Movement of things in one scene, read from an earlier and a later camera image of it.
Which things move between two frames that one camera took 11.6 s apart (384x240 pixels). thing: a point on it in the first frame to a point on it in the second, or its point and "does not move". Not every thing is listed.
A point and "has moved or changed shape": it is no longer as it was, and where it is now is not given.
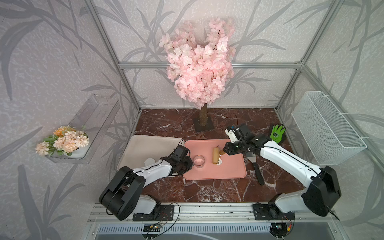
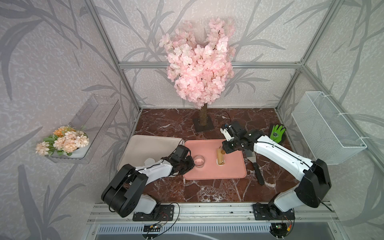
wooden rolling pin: x=216 y=152 has moved or changed shape
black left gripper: x=190 y=165 does not move
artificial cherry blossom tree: x=200 y=72 does not move
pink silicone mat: x=233 y=166 does not move
